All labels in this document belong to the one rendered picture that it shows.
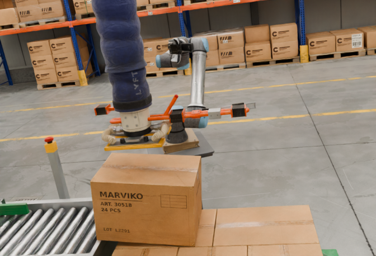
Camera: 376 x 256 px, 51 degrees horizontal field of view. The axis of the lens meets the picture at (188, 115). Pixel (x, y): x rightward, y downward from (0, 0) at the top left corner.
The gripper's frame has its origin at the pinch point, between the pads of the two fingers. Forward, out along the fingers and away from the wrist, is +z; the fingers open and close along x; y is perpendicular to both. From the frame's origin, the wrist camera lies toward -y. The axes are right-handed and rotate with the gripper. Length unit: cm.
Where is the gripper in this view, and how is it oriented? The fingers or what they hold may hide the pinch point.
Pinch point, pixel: (176, 51)
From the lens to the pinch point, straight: 239.0
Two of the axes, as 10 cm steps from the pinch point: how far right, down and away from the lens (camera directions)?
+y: -9.8, 0.8, 1.8
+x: -1.4, -9.4, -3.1
